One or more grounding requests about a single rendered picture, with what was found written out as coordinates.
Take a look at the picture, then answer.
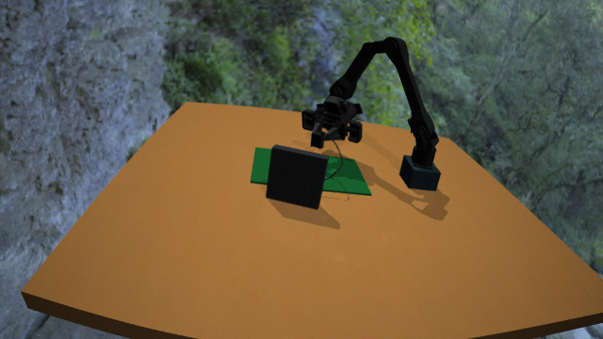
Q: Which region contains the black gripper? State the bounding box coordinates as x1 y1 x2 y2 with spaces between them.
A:
301 109 363 144

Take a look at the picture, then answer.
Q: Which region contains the black square cooling fan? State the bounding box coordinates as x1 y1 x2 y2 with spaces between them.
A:
266 144 329 210

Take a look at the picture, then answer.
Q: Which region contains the green circuit board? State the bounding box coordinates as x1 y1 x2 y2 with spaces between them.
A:
251 147 371 196

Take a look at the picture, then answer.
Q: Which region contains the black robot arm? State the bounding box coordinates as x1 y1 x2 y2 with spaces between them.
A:
317 37 439 170

